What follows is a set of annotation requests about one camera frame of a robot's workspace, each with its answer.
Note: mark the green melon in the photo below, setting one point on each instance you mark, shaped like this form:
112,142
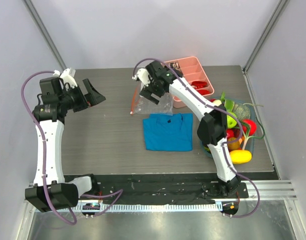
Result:
241,111

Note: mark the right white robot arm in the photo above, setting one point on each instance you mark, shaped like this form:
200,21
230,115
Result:
159,78

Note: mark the clear zip top bag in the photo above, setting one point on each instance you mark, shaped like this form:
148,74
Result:
141,105

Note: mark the white radish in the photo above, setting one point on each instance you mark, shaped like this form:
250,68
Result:
217,102

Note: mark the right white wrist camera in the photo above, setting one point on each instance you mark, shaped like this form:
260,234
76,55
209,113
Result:
143,76

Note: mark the teal fruit basket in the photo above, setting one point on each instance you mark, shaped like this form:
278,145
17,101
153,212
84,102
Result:
247,141

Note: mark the green apple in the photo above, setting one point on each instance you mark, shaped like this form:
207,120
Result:
231,120

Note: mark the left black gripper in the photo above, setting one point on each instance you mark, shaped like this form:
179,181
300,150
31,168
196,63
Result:
89,99

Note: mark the yellow mango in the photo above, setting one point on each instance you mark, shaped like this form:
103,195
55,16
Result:
240,156

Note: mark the red apple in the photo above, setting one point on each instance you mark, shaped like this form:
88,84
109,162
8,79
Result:
251,124

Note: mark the pink divided tray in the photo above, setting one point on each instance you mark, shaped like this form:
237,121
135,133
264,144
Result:
192,70

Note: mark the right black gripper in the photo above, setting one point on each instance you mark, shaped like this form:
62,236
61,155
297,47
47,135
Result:
151,91

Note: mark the red item in tray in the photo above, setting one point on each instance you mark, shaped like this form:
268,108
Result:
201,87

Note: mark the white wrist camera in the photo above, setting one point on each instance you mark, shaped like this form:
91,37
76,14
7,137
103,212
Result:
67,76
143,76

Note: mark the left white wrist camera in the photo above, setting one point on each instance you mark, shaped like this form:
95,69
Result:
67,76

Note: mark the blue folded t-shirt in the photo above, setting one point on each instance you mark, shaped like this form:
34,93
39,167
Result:
168,133

